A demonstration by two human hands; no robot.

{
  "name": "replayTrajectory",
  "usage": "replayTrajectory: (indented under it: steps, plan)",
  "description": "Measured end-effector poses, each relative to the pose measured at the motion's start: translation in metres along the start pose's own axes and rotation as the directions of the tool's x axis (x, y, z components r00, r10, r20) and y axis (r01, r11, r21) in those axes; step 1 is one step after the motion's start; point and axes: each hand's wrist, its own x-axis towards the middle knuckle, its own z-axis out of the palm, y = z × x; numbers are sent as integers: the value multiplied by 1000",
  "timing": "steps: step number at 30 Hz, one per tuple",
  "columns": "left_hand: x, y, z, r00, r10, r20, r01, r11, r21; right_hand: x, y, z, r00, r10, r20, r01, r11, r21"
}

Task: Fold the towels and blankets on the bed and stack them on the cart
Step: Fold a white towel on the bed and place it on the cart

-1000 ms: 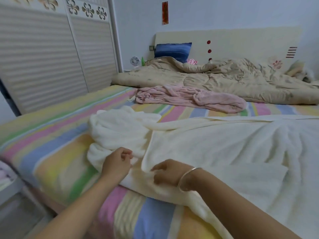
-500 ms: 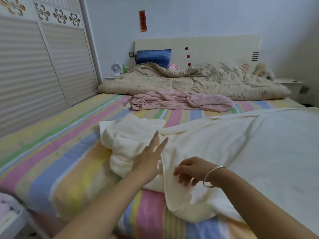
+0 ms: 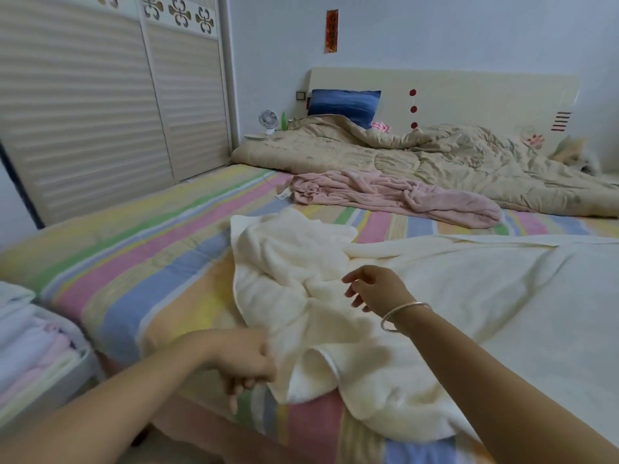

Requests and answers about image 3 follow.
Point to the pink patterned pillow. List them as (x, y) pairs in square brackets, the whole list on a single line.
[(381, 127)]

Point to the white headboard with red dots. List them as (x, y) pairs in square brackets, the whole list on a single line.
[(484, 96)]

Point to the white plastic shelf cart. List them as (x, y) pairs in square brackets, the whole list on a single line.
[(73, 381)]

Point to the pink fleece blanket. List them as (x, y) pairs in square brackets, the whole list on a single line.
[(387, 193)]

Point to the cream fleece blanket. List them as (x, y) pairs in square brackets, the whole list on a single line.
[(503, 304)]

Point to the person's left hand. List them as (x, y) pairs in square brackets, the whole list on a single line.
[(242, 357)]

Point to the blue pillow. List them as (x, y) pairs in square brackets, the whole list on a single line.
[(343, 106)]

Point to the cream plush toy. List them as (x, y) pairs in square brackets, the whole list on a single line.
[(573, 154)]

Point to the beige quilt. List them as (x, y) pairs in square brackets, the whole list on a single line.
[(464, 159)]

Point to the striped pastel bed sheet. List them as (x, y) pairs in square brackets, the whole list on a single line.
[(135, 256)]

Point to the person's right hand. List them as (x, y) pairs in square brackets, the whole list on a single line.
[(382, 288)]

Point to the person's left forearm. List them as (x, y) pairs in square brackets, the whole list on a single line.
[(97, 410)]

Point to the small white desk fan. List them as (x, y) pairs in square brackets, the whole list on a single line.
[(269, 120)]

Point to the person's right forearm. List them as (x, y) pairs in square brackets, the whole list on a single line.
[(513, 401)]

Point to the red wall hanging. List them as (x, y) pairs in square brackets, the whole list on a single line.
[(332, 31)]

